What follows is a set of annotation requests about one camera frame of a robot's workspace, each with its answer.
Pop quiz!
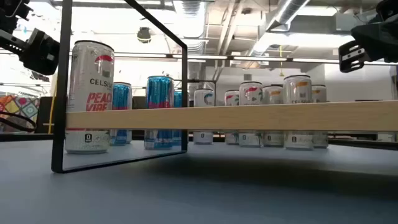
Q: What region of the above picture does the linear ceiling light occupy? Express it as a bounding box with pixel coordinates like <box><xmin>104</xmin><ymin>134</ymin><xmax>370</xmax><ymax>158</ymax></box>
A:
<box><xmin>0</xmin><ymin>49</ymin><xmax>398</xmax><ymax>67</ymax></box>

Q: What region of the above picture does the black cable loop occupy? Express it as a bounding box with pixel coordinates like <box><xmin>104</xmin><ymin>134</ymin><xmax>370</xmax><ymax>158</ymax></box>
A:
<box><xmin>0</xmin><ymin>110</ymin><xmax>38</xmax><ymax>133</ymax></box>

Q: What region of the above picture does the silver ventilation duct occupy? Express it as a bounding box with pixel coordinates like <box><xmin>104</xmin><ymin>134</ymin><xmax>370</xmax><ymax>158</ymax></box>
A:
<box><xmin>245</xmin><ymin>0</ymin><xmax>312</xmax><ymax>68</ymax></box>

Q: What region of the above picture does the dark round ceiling fixture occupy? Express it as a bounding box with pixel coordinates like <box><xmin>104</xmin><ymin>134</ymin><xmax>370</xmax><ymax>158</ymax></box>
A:
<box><xmin>137</xmin><ymin>27</ymin><xmax>152</xmax><ymax>44</ymax></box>

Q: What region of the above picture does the black background cabinet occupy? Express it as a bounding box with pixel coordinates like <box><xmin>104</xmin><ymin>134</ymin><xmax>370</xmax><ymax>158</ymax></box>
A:
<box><xmin>34</xmin><ymin>95</ymin><xmax>147</xmax><ymax>134</ymax></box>

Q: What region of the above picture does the yellow hanging cord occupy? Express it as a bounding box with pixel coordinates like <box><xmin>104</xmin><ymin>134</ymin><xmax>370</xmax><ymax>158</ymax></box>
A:
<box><xmin>279</xmin><ymin>45</ymin><xmax>285</xmax><ymax>77</ymax></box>

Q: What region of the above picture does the white Celsius Arctic Vibe can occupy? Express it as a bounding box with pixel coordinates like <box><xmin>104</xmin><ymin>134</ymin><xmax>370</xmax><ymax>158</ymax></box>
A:
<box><xmin>193</xmin><ymin>88</ymin><xmax>216</xmax><ymax>146</ymax></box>

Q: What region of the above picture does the blue Red Bull can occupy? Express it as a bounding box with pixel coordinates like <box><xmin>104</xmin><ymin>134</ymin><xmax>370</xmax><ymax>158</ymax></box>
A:
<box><xmin>172</xmin><ymin>90</ymin><xmax>183</xmax><ymax>146</ymax></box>
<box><xmin>109</xmin><ymin>82</ymin><xmax>133</xmax><ymax>147</ymax></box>
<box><xmin>144</xmin><ymin>75</ymin><xmax>175</xmax><ymax>151</ymax></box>

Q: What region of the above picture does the wooden shelf black metal frame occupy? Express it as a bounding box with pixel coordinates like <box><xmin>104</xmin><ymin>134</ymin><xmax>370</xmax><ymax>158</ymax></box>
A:
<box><xmin>51</xmin><ymin>0</ymin><xmax>398</xmax><ymax>174</ymax></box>

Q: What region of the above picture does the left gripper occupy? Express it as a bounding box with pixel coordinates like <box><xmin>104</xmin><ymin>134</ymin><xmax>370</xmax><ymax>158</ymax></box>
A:
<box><xmin>0</xmin><ymin>0</ymin><xmax>60</xmax><ymax>76</ymax></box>

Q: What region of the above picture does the yellow vertical cable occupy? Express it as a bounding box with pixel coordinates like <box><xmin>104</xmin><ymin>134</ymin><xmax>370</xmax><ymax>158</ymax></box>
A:
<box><xmin>46</xmin><ymin>81</ymin><xmax>59</xmax><ymax>134</ymax></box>

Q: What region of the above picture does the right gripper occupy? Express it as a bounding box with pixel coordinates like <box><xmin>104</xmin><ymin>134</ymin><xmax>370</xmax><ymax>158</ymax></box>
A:
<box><xmin>338</xmin><ymin>0</ymin><xmax>398</xmax><ymax>74</ymax></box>

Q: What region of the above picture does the colourful patchwork cloth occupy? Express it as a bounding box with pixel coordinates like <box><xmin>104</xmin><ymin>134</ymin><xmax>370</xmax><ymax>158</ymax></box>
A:
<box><xmin>0</xmin><ymin>94</ymin><xmax>40</xmax><ymax>134</ymax></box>

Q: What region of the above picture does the black table frame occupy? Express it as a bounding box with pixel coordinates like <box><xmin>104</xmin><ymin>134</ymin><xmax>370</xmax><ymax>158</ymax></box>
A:
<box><xmin>0</xmin><ymin>133</ymin><xmax>398</xmax><ymax>151</ymax></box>

